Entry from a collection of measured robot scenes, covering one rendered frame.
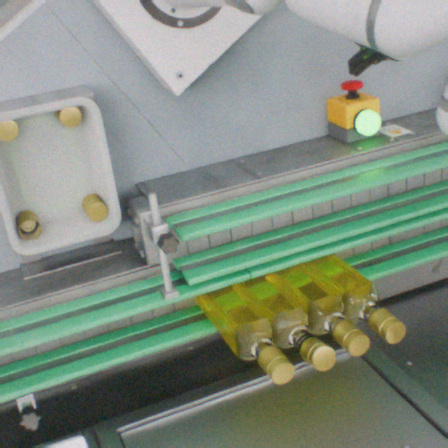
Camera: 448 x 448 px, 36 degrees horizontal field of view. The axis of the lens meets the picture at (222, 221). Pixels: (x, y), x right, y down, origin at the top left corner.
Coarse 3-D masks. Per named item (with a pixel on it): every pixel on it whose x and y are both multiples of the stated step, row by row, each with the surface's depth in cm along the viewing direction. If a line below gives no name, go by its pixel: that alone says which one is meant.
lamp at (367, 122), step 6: (366, 108) 122; (360, 114) 121; (366, 114) 120; (372, 114) 120; (378, 114) 121; (354, 120) 121; (360, 120) 120; (366, 120) 120; (372, 120) 120; (378, 120) 120; (354, 126) 122; (360, 126) 120; (366, 126) 120; (372, 126) 120; (378, 126) 121; (360, 132) 122; (366, 132) 121; (372, 132) 121
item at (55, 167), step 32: (32, 128) 107; (64, 128) 109; (96, 128) 104; (0, 160) 107; (32, 160) 109; (64, 160) 111; (96, 160) 109; (0, 192) 101; (32, 192) 110; (64, 192) 112; (96, 192) 114; (64, 224) 112; (96, 224) 111
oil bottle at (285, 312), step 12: (264, 276) 110; (252, 288) 107; (264, 288) 107; (276, 288) 106; (252, 300) 105; (264, 300) 103; (276, 300) 103; (288, 300) 103; (264, 312) 102; (276, 312) 100; (288, 312) 100; (300, 312) 100; (276, 324) 99; (288, 324) 98; (300, 324) 99; (276, 336) 100; (288, 336) 99; (288, 348) 100
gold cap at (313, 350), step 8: (304, 344) 95; (312, 344) 93; (320, 344) 92; (304, 352) 94; (312, 352) 92; (320, 352) 91; (328, 352) 92; (312, 360) 91; (320, 360) 91; (328, 360) 92; (320, 368) 91; (328, 368) 92
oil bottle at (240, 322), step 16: (224, 288) 108; (240, 288) 108; (208, 304) 108; (224, 304) 104; (240, 304) 103; (224, 320) 101; (240, 320) 99; (256, 320) 99; (224, 336) 103; (240, 336) 97; (256, 336) 97; (272, 336) 98; (240, 352) 98
